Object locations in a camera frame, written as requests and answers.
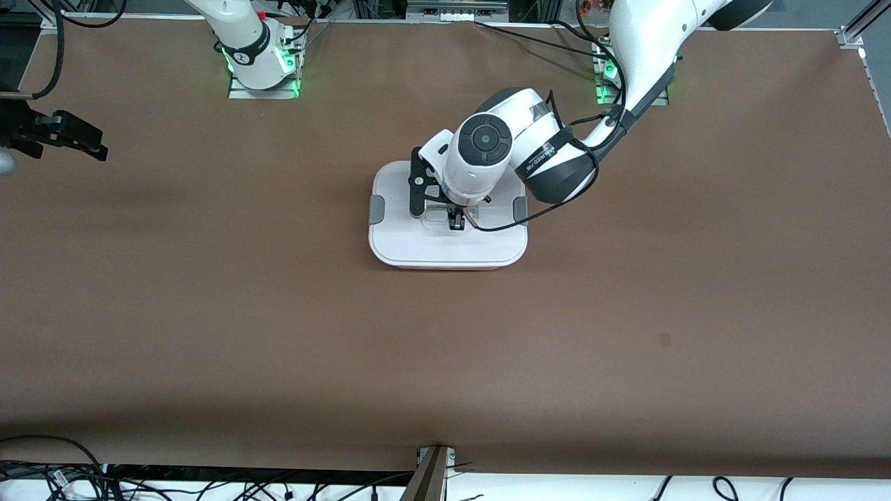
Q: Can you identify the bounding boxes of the white box lid grey latches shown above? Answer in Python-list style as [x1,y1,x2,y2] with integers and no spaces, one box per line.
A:
[367,160,529,268]

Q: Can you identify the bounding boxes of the grey metal connector box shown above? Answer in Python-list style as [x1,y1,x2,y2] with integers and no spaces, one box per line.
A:
[406,0,510,20]

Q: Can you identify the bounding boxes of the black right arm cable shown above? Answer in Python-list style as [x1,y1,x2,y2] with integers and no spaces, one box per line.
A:
[0,0,65,100]

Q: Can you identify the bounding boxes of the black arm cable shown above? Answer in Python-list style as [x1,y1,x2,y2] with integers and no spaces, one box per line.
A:
[0,0,65,100]
[472,89,629,232]

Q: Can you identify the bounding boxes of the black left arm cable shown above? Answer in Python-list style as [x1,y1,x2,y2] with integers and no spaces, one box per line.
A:
[472,89,629,232]

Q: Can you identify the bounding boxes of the long black base cable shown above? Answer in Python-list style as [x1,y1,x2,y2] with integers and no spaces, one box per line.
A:
[473,19,617,63]

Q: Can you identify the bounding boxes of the aluminium profile post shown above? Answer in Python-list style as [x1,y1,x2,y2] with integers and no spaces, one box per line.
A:
[400,445,457,501]

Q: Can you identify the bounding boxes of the black looped floor cable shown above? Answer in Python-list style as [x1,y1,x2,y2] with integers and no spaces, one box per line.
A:
[0,434,107,488]

